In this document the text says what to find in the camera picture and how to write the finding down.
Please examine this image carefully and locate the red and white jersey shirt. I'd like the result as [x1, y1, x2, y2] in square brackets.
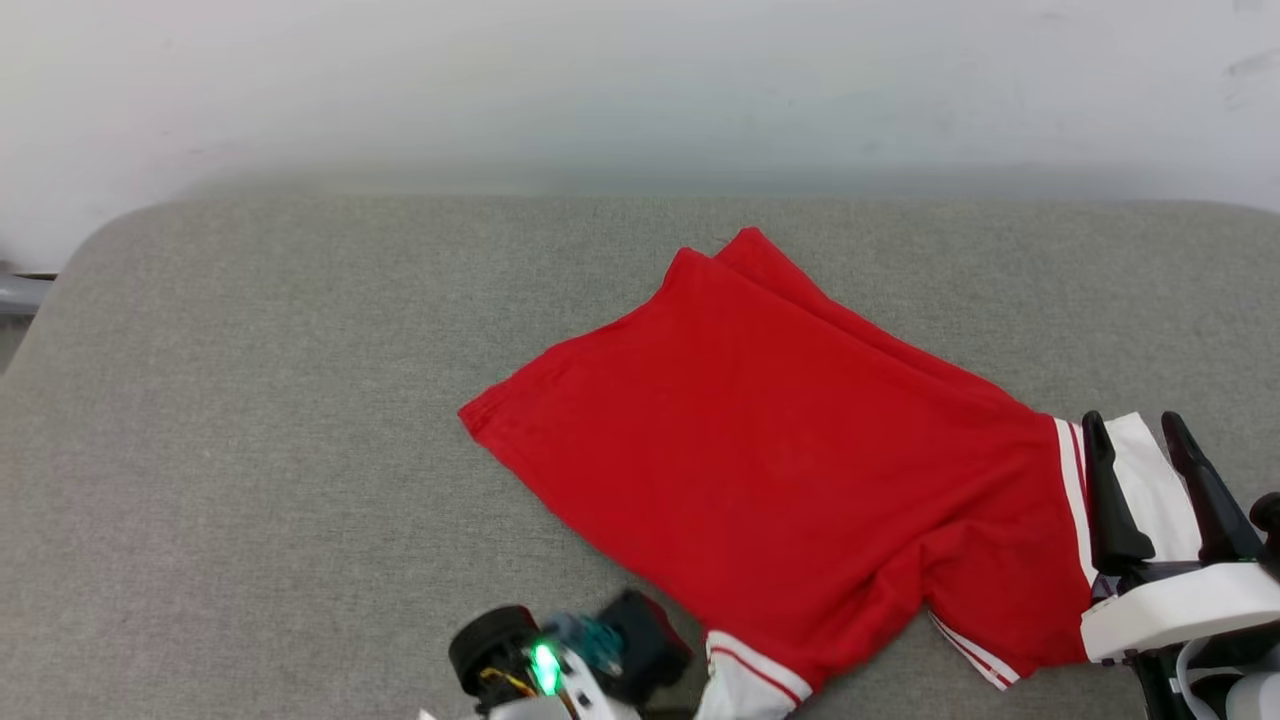
[458, 227, 1206, 720]

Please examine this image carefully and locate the grey metal pipe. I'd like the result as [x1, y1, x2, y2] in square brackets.
[0, 272, 56, 317]

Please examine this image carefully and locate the grey fabric sofa seat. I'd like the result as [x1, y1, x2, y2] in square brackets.
[0, 195, 1280, 720]

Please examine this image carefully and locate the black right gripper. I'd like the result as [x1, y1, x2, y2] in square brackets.
[1082, 410, 1280, 601]

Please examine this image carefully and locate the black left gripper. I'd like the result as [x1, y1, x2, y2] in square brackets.
[420, 605, 641, 720]

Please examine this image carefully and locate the teal cable connector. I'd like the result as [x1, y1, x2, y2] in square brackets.
[550, 612, 626, 671]

